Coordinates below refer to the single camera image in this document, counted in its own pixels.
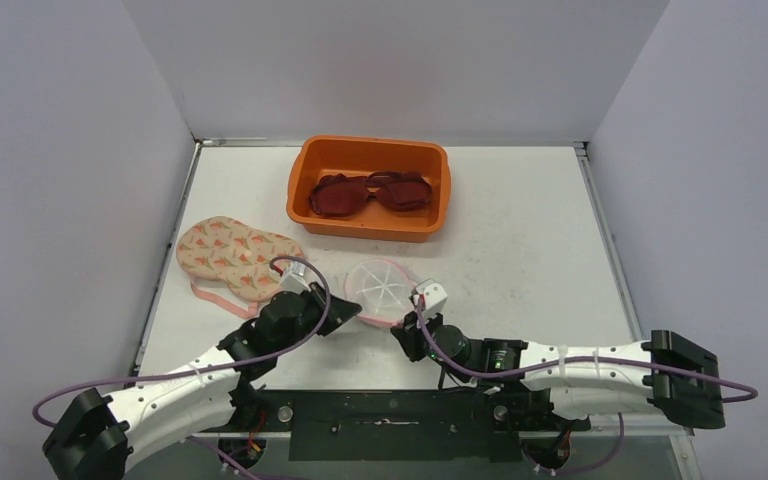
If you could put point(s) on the white mesh laundry bag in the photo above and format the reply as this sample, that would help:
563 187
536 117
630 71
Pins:
382 288

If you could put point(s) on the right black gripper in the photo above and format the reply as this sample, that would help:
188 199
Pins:
412 332

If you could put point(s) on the dark red bra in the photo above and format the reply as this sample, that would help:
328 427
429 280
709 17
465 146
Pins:
342 196

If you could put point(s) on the orange plastic tub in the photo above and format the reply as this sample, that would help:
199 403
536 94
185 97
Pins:
360 156

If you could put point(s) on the floral padded bra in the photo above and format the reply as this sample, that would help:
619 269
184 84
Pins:
228 263

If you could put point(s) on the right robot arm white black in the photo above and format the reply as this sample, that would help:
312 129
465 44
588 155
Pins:
666 374

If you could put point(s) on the aluminium front rail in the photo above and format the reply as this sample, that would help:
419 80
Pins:
622 430

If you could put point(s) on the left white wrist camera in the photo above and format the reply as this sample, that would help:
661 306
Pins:
297 277

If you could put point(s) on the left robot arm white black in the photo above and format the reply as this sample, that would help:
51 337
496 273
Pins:
102 436

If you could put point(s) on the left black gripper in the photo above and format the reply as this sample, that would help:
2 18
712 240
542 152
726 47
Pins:
339 313

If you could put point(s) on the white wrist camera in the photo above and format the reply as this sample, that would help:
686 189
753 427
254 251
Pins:
429 297
297 277

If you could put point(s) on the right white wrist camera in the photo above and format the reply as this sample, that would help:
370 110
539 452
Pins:
429 297

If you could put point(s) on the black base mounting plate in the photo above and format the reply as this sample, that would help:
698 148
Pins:
365 444

